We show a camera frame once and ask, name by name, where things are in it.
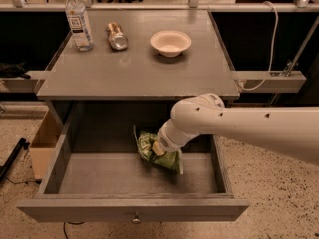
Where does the silver metal can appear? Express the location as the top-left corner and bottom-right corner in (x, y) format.
(106, 22), (128, 51)

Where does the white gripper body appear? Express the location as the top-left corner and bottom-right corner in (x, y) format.
(157, 119), (198, 152)

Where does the green jalapeno chip bag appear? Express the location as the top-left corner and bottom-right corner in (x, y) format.
(133, 126), (183, 174)

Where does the white paper bowl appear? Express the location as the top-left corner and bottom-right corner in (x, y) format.
(150, 30), (192, 58)

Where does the black floor cable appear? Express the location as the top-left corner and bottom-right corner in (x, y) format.
(62, 220), (86, 239)

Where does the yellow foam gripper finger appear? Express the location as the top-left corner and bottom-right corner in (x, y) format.
(152, 141), (165, 156)

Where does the metal drawer knob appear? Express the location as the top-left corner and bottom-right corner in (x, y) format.
(131, 213), (142, 224)

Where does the black bar on floor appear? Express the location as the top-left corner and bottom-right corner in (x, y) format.
(0, 138), (29, 183)

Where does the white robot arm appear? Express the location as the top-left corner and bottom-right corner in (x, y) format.
(152, 94), (319, 165)

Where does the white cable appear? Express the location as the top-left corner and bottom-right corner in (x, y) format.
(239, 0), (279, 92)

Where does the clear plastic water bottle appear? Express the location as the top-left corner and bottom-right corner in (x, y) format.
(65, 0), (94, 51)

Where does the black object on ledge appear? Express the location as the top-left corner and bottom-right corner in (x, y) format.
(0, 63), (31, 79)

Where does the grey wooden cabinet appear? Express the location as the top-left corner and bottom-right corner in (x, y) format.
(35, 9), (241, 136)

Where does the open grey top drawer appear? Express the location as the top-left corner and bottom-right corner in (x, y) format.
(17, 101), (249, 222)

